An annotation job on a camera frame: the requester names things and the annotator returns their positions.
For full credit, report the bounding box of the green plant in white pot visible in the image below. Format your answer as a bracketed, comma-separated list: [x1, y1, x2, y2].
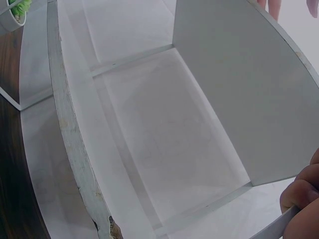
[0, 0, 33, 32]

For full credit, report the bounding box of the white cardboard box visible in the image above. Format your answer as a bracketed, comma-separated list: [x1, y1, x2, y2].
[46, 0, 319, 239]

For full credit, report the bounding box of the white frame stand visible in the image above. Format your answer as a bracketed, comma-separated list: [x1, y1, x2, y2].
[0, 0, 54, 112]

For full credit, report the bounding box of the person's left hand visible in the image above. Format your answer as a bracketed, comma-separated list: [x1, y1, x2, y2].
[256, 0, 319, 21]

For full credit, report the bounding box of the person's right hand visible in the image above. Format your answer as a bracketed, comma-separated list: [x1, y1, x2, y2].
[280, 147, 319, 239]

